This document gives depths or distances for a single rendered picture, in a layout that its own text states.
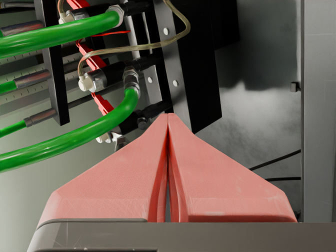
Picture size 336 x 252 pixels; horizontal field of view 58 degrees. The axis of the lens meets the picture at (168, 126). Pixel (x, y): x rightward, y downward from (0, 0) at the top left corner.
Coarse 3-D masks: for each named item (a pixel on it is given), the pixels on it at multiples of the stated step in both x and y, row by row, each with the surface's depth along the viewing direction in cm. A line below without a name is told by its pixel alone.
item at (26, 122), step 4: (24, 120) 55; (28, 120) 56; (12, 124) 55; (16, 124) 55; (20, 124) 55; (24, 124) 55; (28, 124) 56; (4, 128) 54; (8, 128) 54; (12, 128) 54; (16, 128) 55; (20, 128) 55; (0, 132) 53; (4, 132) 53; (8, 132) 54; (12, 132) 55; (0, 136) 53
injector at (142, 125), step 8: (152, 104) 50; (160, 104) 50; (168, 104) 51; (136, 112) 47; (144, 112) 48; (152, 112) 49; (160, 112) 50; (128, 120) 46; (136, 120) 46; (144, 120) 45; (120, 128) 45; (128, 128) 46; (136, 128) 48; (144, 128) 45; (112, 136) 44
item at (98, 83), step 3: (96, 78) 40; (99, 78) 39; (93, 81) 39; (96, 81) 39; (99, 81) 39; (102, 81) 39; (96, 84) 39; (99, 84) 39; (102, 84) 39; (96, 87) 39; (99, 87) 39; (102, 87) 40; (96, 90) 39; (99, 90) 39
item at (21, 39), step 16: (96, 16) 25; (112, 16) 27; (0, 32) 43; (16, 32) 44; (32, 32) 21; (48, 32) 22; (64, 32) 22; (80, 32) 23; (96, 32) 25; (0, 48) 21; (16, 48) 21; (32, 48) 22
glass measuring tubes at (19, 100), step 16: (64, 48) 63; (96, 48) 67; (0, 64) 58; (16, 64) 58; (32, 64) 60; (64, 64) 66; (0, 80) 58; (0, 96) 59; (16, 96) 61; (32, 96) 61; (48, 96) 63; (0, 112) 57; (16, 112) 61
